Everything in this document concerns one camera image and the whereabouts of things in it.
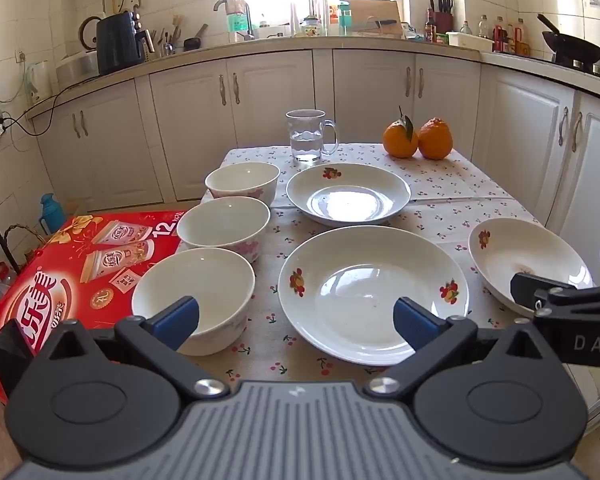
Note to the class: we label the kitchen knife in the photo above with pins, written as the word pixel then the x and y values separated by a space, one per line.
pixel 380 23

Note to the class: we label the glass jar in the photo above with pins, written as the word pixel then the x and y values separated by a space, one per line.
pixel 310 27

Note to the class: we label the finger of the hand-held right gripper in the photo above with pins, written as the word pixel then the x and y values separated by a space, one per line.
pixel 527 292

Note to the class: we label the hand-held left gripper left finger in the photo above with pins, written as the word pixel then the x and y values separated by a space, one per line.
pixel 177 322

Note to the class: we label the white plastic tray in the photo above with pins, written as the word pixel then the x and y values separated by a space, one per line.
pixel 470 41

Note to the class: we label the white kitchen cabinets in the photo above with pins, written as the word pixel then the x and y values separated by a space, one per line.
pixel 370 90

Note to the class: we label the orange with leaf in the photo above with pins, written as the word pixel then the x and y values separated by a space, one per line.
pixel 399 141

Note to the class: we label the white plate fruit print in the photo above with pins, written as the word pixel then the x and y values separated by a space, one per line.
pixel 350 195
pixel 350 290
pixel 520 250

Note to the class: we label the green label soap bottle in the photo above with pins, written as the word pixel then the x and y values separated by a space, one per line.
pixel 236 20

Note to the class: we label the dark blue air fryer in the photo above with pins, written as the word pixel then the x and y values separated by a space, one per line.
pixel 120 45

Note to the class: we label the glass mug with water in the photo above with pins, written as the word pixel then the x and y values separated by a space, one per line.
pixel 305 145

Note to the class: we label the beige kitchen countertop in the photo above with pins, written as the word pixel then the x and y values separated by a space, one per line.
pixel 275 42

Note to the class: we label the red knife block with knives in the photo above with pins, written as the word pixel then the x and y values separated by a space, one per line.
pixel 442 20

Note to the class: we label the wicker basket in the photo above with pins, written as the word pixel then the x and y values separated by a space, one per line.
pixel 15 245

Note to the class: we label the white bowl pink flower print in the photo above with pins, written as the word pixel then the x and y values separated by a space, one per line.
pixel 240 180
pixel 220 225

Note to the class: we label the chrome kitchen faucet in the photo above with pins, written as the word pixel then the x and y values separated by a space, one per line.
pixel 247 20

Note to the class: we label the cherry print tablecloth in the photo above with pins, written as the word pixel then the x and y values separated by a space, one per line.
pixel 430 185

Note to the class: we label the wooden cutting board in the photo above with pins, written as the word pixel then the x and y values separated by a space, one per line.
pixel 375 10

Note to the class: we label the dark sauce bottle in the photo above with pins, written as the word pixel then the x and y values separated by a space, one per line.
pixel 430 30

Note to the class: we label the red carton box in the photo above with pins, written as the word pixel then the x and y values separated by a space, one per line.
pixel 55 260

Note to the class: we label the orange without leaf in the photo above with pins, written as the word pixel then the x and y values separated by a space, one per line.
pixel 436 139

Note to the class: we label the teal bottle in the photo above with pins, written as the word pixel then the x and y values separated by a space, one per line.
pixel 344 15

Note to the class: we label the black wok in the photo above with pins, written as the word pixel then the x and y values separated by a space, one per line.
pixel 575 50

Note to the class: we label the white electric kettle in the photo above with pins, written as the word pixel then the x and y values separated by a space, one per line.
pixel 37 77

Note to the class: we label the teal thermos jug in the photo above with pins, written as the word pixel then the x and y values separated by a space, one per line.
pixel 53 212

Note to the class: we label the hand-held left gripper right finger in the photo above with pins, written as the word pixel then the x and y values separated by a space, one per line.
pixel 415 325

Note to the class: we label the white bowl faint pink print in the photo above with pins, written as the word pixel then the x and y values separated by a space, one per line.
pixel 195 280

